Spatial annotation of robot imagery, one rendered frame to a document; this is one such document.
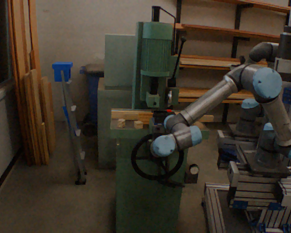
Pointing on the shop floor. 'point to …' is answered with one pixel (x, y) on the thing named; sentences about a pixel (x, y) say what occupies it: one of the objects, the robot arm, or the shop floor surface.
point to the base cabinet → (146, 198)
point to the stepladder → (61, 71)
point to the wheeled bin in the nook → (92, 75)
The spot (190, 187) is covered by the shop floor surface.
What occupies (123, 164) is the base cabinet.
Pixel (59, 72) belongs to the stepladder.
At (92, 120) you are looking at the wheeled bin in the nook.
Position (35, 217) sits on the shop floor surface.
